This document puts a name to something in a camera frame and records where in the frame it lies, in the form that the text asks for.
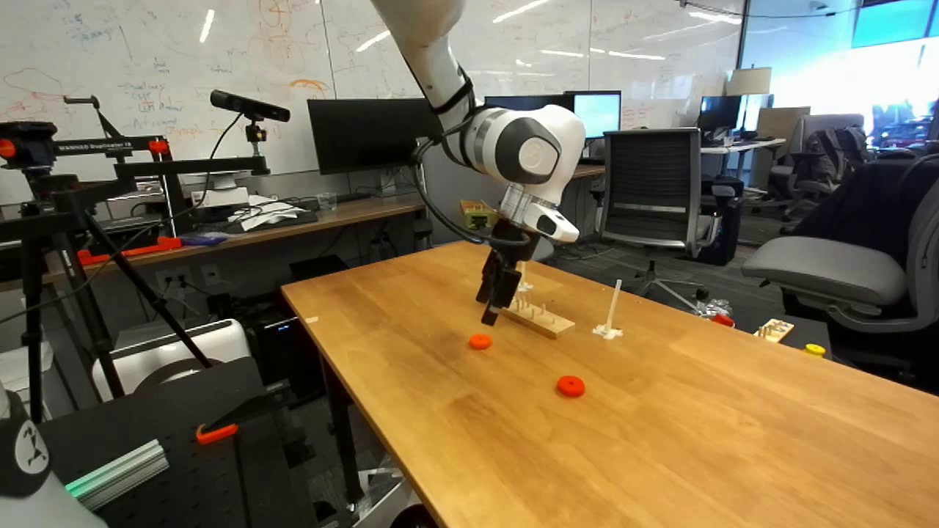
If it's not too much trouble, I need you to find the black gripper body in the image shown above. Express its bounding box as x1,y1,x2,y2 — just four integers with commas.
479,221,540,288

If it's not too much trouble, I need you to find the wooden base with clear pegs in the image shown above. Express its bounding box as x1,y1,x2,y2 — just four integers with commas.
505,290,577,339

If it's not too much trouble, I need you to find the grey tall back chair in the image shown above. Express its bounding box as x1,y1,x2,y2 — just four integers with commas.
420,143,511,247

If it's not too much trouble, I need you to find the dark computer monitor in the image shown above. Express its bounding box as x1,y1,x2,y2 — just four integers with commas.
482,92,568,112

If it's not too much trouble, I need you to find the black mesh office chair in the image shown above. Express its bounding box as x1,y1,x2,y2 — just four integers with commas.
596,125,707,259

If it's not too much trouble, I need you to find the lit computer monitor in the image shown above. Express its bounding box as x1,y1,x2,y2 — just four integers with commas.
567,87,624,141

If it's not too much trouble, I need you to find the long wooden desk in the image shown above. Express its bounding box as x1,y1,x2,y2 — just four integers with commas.
46,194,429,288

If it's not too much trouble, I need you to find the large black monitor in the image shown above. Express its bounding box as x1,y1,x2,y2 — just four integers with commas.
304,96,443,177

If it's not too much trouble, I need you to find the white papers pile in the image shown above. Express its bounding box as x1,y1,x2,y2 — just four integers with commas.
226,197,308,234

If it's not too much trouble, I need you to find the distant black monitor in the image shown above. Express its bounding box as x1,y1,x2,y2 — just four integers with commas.
697,93,741,136

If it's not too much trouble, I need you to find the tan card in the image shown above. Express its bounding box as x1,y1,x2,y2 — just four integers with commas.
753,316,794,345

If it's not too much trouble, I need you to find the low black table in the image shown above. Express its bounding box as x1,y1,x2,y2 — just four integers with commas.
683,290,834,360

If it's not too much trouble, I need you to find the beige lampshade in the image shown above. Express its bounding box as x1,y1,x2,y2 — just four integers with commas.
728,64,773,99

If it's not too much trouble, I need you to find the beige monitor back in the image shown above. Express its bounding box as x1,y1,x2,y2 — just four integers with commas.
756,102,812,143

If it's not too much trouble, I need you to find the grey office chair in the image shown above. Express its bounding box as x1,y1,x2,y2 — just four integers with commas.
738,178,939,385

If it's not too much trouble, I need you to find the white plastic bin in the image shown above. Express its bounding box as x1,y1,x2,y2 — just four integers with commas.
88,316,256,405

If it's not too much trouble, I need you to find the distant black chair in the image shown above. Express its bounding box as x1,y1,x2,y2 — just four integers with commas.
787,122,875,203

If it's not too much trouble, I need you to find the red bar clamp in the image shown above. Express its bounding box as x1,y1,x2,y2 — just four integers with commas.
72,232,187,272

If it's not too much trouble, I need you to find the aluminium extrusion bar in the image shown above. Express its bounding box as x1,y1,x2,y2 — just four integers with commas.
62,438,170,512

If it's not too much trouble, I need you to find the black tripod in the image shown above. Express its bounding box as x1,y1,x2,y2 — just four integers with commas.
0,121,213,423

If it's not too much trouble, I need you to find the black white cap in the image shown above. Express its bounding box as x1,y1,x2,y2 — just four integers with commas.
0,391,55,502

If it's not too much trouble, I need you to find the tan wrist camera mount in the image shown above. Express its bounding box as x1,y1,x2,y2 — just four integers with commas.
457,199,499,234

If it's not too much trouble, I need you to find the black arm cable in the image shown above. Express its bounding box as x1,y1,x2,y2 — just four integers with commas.
407,68,511,253

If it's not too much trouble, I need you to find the black bar camera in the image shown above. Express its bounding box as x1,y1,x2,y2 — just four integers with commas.
207,87,292,125

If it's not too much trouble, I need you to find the black clamp orange handle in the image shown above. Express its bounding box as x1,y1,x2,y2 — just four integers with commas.
191,379,297,449

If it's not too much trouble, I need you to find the wall screen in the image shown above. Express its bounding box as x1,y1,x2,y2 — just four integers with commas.
848,0,939,49

